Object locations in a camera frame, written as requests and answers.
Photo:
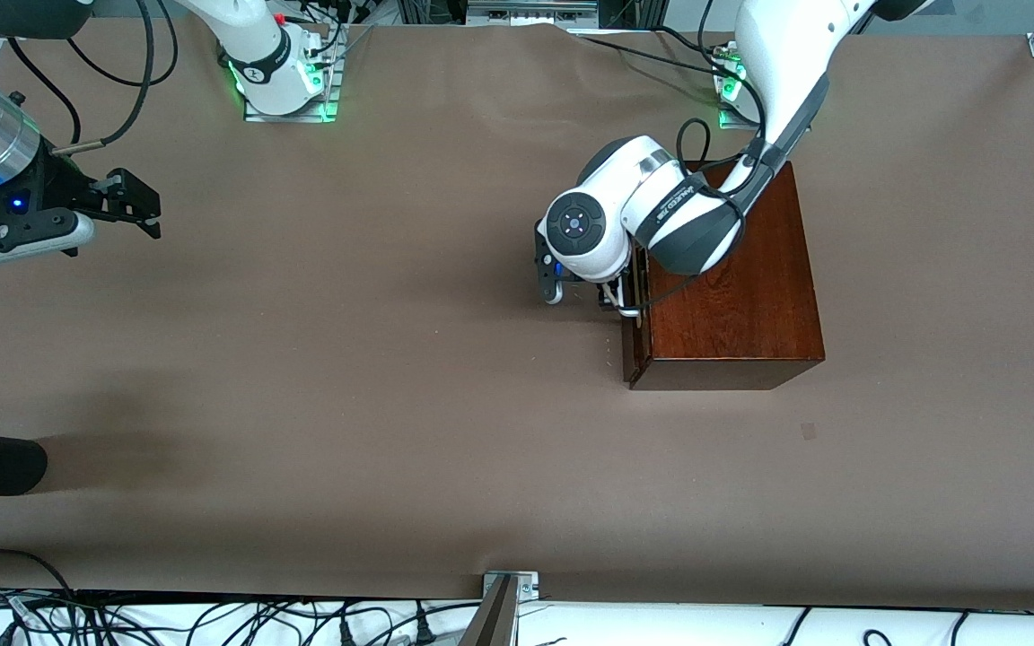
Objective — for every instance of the wooden drawer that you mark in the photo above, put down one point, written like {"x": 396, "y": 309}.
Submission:
{"x": 635, "y": 354}

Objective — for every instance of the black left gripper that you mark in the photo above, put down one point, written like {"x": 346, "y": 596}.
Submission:
{"x": 606, "y": 294}

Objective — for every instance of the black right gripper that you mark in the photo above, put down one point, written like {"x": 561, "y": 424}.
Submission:
{"x": 62, "y": 187}

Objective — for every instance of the grey device on frame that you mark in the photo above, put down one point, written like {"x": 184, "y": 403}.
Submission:
{"x": 530, "y": 11}

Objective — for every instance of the dark brown wooden box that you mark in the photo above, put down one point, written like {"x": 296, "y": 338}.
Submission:
{"x": 732, "y": 305}

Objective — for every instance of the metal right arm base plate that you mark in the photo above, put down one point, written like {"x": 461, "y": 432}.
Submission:
{"x": 324, "y": 90}

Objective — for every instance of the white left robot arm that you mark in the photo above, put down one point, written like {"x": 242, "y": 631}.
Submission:
{"x": 687, "y": 215}

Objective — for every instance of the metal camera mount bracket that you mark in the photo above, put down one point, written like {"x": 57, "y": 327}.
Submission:
{"x": 503, "y": 601}

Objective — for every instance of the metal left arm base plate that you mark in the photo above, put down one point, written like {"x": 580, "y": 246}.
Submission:
{"x": 731, "y": 115}

